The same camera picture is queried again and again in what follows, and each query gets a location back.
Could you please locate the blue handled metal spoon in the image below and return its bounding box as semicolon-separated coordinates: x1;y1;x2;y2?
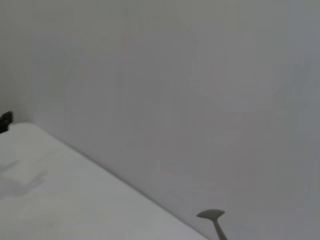
196;208;229;240

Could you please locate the black device beyond table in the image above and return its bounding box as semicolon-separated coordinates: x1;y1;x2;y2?
0;110;14;134

